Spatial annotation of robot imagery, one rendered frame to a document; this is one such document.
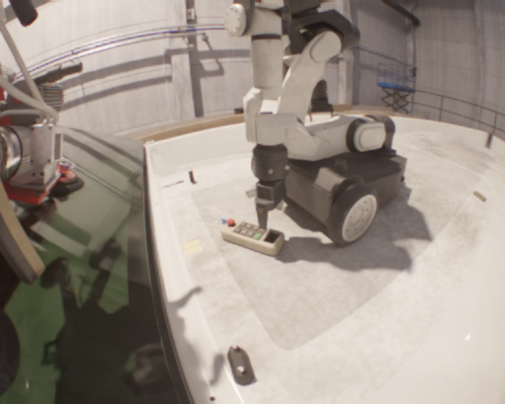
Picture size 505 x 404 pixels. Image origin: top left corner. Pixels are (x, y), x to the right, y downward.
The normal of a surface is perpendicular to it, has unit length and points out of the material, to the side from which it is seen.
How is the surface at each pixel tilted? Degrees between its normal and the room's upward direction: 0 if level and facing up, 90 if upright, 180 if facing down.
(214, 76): 90
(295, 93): 90
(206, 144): 90
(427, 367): 3
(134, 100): 90
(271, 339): 0
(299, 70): 114
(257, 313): 0
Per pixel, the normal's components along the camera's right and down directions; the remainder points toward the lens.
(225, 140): 0.37, 0.45
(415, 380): -0.04, -0.84
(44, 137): 0.51, 0.27
